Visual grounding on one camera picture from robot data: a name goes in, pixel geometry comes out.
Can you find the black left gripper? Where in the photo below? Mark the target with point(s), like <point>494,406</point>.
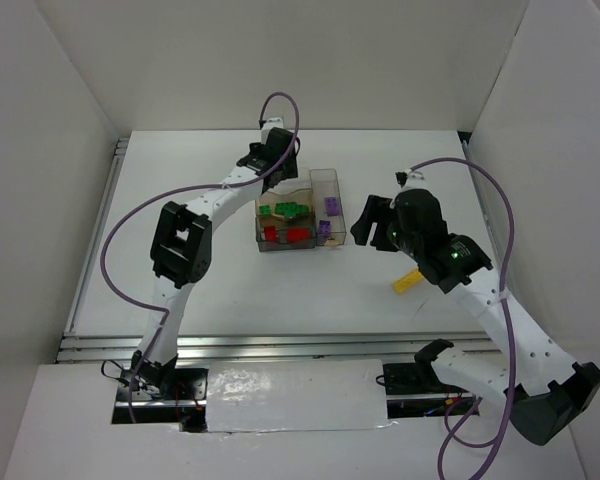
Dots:
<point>272,179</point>

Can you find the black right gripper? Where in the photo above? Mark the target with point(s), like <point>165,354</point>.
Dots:
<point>380,220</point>

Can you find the purple square lego brick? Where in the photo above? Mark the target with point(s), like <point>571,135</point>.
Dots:
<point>332,206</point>

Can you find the purple arch lego brick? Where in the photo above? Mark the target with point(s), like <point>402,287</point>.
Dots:
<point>324,229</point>

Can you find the green lego plate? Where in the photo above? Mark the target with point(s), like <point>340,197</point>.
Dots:
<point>282,207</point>

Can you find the red arch lego brick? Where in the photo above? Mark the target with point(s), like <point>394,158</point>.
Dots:
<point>270,234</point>

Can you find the yellow lego plate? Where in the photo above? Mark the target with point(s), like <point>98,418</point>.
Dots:
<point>407,282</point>

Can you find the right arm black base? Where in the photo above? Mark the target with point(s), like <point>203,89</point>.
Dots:
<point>403,379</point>

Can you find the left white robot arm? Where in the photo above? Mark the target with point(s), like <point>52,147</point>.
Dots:
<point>181,249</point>

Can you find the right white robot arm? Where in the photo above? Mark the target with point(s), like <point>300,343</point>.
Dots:
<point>543,388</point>

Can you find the clear plastic bin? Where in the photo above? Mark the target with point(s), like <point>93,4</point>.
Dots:
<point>288,186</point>

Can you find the dark grey plastic bin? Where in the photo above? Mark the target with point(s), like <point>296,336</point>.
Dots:
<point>282,244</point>

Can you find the white tape covered panel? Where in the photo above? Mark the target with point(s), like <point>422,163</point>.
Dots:
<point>296,396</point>

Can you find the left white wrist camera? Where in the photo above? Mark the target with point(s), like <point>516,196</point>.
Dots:
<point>268,124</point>

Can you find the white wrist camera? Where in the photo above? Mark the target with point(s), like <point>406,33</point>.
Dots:
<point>268,124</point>
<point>410,179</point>

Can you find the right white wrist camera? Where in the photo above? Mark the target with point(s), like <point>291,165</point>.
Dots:
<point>410,179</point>

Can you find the aluminium table frame rail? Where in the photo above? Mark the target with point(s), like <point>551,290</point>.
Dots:
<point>321,302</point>

